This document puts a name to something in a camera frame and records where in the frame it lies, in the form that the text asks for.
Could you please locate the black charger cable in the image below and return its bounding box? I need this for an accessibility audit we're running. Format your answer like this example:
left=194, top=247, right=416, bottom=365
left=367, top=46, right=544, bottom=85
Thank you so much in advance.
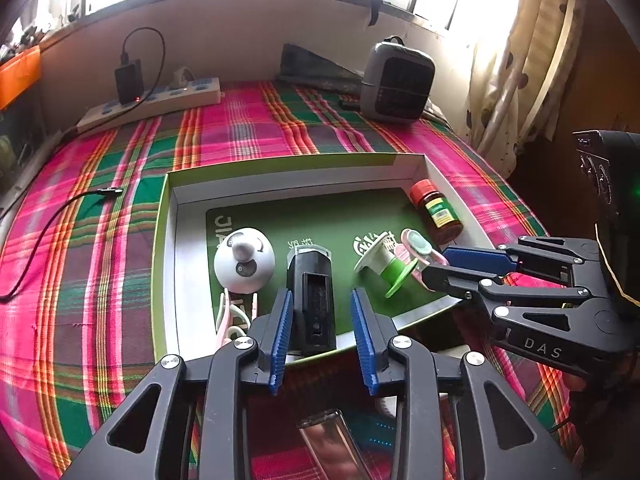
left=122, top=27, right=166, bottom=103

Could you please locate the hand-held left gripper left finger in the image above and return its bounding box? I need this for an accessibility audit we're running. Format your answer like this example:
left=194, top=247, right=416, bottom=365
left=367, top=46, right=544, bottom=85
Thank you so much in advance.
left=62, top=289, right=294, bottom=480

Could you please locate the grey fan heater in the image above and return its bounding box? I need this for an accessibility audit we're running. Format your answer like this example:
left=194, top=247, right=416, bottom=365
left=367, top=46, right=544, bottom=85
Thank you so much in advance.
left=361, top=36, right=436, bottom=122

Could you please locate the black charger adapter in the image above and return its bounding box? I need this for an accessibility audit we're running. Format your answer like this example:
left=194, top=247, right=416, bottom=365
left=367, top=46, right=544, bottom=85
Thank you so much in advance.
left=115, top=62, right=146, bottom=103

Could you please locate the pink plastic clip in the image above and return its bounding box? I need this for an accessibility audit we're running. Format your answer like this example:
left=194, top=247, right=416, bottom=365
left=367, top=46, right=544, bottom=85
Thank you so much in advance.
left=395, top=228, right=449, bottom=281

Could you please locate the heart-print curtain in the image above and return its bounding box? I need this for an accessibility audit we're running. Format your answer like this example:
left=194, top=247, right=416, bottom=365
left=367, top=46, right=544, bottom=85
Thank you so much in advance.
left=465, top=0, right=601, bottom=176

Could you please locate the green cardboard box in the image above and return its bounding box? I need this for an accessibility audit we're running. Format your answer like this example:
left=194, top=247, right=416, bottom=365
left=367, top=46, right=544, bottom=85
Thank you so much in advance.
left=152, top=152, right=493, bottom=361

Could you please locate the black window hook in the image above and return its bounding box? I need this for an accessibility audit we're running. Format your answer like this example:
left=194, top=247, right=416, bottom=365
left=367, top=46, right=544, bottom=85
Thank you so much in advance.
left=367, top=0, right=401, bottom=26

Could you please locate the white plug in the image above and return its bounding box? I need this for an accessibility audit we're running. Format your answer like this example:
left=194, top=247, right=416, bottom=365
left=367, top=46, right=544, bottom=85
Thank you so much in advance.
left=170, top=66, right=196, bottom=92

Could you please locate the white power strip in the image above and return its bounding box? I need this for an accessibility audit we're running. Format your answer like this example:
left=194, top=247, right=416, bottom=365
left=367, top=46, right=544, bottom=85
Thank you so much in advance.
left=76, top=77, right=222, bottom=135

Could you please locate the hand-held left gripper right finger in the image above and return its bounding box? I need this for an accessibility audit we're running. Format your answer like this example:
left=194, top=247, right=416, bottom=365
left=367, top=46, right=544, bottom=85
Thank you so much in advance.
left=350, top=288, right=583, bottom=480

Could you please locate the long black rectangular device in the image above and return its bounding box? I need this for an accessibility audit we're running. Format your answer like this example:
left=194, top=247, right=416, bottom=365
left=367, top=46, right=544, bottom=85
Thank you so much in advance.
left=296, top=409, right=373, bottom=480

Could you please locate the brown bottle with red cap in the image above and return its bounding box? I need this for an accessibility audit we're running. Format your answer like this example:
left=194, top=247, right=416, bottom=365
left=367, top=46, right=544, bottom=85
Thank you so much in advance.
left=410, top=180, right=463, bottom=245

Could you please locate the orange storage bin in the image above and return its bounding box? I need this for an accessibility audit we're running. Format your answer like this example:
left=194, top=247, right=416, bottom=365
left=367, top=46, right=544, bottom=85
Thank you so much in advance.
left=0, top=45, right=41, bottom=111

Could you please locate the pink and white cable winder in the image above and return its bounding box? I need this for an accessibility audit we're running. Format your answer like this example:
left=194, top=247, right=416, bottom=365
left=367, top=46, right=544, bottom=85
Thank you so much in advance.
left=216, top=290, right=258, bottom=346

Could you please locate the plaid blanket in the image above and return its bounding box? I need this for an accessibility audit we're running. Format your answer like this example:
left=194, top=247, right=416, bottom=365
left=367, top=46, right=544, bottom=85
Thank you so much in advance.
left=0, top=79, right=576, bottom=480

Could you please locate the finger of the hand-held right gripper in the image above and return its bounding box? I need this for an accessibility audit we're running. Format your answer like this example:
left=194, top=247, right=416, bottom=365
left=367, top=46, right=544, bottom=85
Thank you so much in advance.
left=442, top=236, right=599, bottom=288
left=422, top=262, right=596, bottom=311

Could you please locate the black battery holder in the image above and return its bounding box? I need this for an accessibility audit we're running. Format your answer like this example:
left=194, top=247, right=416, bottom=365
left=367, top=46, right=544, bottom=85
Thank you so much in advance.
left=286, top=245, right=337, bottom=353

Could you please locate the black usb cable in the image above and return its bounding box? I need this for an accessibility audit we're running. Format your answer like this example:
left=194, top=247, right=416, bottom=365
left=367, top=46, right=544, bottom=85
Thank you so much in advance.
left=0, top=187, right=123, bottom=301

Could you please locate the green and white spool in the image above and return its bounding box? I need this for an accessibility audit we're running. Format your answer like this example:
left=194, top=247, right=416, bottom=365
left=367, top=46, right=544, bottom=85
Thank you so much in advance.
left=354, top=230, right=416, bottom=297

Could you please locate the white panda-face gadget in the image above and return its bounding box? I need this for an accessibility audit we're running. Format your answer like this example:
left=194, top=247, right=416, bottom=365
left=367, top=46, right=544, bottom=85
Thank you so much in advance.
left=214, top=227, right=276, bottom=293

